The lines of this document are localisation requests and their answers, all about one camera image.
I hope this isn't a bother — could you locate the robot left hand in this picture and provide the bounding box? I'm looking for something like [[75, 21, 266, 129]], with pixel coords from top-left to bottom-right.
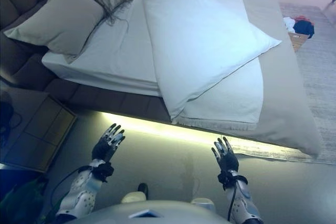
[[91, 123, 127, 161]]

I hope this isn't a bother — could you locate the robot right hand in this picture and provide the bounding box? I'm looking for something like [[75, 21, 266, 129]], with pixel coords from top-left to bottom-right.
[[211, 135, 240, 174]]

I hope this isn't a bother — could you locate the smooth white duvet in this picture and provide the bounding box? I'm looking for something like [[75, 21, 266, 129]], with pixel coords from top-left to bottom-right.
[[141, 0, 282, 125]]

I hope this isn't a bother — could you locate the robot left leg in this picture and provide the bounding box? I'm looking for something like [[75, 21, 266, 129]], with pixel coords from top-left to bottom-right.
[[120, 182, 149, 204]]

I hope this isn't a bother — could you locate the wooden nightstand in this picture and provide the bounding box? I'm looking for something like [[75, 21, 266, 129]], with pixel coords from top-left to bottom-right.
[[0, 90, 78, 174]]

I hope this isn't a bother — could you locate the grey robot torso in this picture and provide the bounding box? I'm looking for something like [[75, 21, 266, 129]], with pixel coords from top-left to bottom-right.
[[78, 198, 237, 224]]

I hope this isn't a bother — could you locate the beige bedspread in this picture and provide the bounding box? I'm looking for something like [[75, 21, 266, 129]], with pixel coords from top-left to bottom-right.
[[237, 0, 323, 159]]

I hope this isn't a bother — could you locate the green bag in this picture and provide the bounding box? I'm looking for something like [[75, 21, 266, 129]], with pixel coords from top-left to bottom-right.
[[0, 176, 48, 224]]

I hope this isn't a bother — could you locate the grey rug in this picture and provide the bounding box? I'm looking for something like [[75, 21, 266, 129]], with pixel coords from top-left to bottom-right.
[[227, 2, 336, 166]]

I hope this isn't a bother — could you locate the large beige pillow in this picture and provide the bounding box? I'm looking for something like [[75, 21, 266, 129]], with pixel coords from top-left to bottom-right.
[[3, 0, 106, 63]]

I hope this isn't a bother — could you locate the white garment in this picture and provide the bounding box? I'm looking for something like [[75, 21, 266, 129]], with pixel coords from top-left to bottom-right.
[[282, 16, 297, 34]]

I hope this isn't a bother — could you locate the dark blue garment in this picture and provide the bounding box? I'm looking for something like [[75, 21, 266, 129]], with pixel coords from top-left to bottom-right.
[[293, 19, 316, 39]]

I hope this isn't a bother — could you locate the red garment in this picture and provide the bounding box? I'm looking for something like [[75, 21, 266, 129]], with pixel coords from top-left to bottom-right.
[[293, 15, 312, 23]]

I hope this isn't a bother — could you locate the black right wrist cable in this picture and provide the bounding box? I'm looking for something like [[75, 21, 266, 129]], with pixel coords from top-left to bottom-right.
[[226, 175, 249, 221]]

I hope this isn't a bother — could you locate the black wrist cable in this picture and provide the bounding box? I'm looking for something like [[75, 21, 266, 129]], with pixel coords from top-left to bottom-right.
[[50, 165, 93, 217], [226, 175, 249, 221]]

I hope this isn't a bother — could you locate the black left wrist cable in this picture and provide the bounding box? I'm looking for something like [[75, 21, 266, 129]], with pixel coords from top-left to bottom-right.
[[50, 165, 93, 217]]

